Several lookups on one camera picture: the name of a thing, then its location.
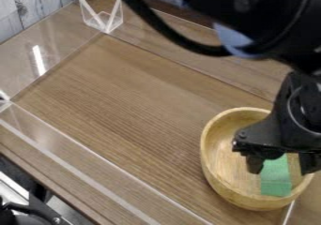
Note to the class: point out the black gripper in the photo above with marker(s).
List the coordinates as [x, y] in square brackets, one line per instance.
[271, 137]

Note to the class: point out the green rectangular block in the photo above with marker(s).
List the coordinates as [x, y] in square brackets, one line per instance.
[275, 179]

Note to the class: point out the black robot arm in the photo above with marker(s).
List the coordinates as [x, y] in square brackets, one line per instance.
[258, 29]

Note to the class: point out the wooden bowl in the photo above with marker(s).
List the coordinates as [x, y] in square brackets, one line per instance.
[224, 167]

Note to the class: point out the clear acrylic enclosure wall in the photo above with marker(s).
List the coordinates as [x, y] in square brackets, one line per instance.
[105, 113]

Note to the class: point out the black metal mount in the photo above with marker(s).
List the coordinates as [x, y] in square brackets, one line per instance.
[44, 212]

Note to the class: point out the clear acrylic corner bracket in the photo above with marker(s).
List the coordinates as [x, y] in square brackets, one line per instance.
[103, 21]

